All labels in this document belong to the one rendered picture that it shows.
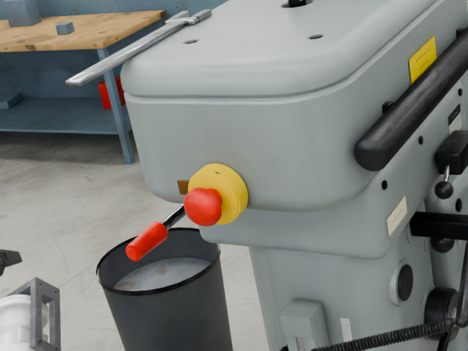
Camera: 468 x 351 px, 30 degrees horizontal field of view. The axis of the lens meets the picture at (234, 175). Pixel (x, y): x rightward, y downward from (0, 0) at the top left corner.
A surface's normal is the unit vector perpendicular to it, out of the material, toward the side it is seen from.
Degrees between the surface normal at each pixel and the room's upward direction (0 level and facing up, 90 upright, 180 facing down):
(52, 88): 90
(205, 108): 90
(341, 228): 90
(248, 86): 81
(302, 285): 90
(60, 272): 0
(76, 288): 0
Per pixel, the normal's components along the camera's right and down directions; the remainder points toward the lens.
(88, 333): -0.18, -0.90
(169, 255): 0.04, 0.33
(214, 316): 0.81, 0.15
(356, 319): -0.22, 0.42
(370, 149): -0.48, 0.42
